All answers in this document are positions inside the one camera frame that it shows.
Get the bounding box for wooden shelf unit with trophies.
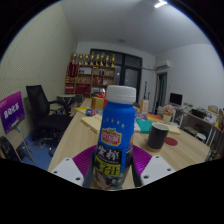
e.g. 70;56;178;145
64;52;117;98

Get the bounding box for flat round red coaster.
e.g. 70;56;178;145
164;136;179;147

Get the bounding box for black computer monitor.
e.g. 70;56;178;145
169;92;184;107

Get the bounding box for black office chair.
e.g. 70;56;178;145
25;84;73;141

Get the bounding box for white round stool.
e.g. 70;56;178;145
194;132;208;144

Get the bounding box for black mesh chair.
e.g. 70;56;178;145
0;135;21;163

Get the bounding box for yellow gift box red ribbon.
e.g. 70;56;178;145
90;94;108;111

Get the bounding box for cluttered white side desk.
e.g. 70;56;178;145
179;104;224;151

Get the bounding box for black framed glass door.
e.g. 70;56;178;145
89;48;143;101

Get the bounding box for black mug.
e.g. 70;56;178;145
145;122;170;153

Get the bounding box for blue white-capped drink bottle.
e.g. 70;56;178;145
91;84;137;191

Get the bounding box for teal book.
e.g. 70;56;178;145
134;118;153;134

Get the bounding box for small wooden card stand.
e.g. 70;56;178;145
139;98;150;114

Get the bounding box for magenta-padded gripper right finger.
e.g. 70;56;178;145
131;144;177;188

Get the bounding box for cream book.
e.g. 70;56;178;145
80;114;103;134

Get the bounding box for ceiling light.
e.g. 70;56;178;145
153;0;168;9

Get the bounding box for purple sign board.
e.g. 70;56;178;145
0;90;26;135

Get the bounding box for pink flowers in white pot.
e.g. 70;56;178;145
162;104;176;125

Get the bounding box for white air conditioner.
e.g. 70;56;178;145
154;59;172;74

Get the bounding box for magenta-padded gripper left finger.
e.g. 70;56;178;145
49;144;98;188

